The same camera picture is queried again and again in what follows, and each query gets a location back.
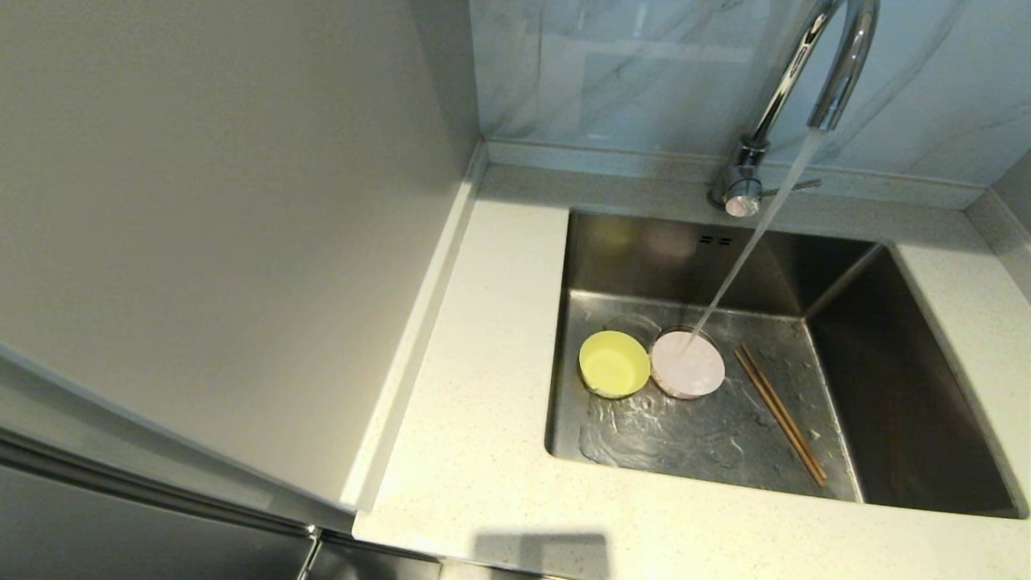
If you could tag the yellow plastic bowl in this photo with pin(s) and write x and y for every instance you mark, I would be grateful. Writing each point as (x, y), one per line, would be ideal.
(614, 364)

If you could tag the pale pink bowl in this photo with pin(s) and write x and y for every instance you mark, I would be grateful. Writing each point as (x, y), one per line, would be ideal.
(697, 372)

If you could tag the brown wooden chopstick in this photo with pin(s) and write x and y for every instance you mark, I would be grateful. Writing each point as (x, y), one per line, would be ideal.
(775, 417)
(785, 412)

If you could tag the stainless steel sink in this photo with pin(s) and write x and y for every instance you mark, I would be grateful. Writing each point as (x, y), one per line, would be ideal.
(886, 403)

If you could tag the running water stream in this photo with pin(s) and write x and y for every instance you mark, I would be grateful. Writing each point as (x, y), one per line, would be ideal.
(753, 246)

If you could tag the beige tall cabinet side panel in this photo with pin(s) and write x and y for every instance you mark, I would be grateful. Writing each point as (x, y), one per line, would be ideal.
(201, 242)

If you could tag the chrome gooseneck faucet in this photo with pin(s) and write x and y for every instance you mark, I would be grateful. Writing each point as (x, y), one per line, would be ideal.
(785, 76)

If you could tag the chrome cabinet trim strip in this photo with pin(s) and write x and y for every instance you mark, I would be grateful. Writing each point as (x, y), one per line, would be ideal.
(161, 495)

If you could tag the grey tall cabinet door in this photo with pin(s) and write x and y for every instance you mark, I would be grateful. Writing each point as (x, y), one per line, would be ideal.
(121, 540)

